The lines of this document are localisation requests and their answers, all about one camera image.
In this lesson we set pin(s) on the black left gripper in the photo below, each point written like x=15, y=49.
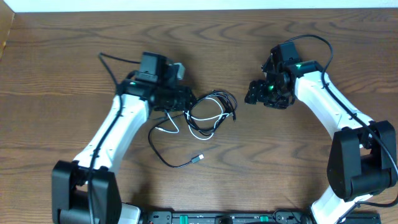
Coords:
x=185, y=100

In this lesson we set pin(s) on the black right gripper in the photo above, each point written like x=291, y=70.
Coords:
x=257, y=93

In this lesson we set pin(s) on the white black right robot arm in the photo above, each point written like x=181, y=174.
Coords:
x=363, y=155

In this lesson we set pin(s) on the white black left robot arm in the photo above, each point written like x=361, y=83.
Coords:
x=85, y=190

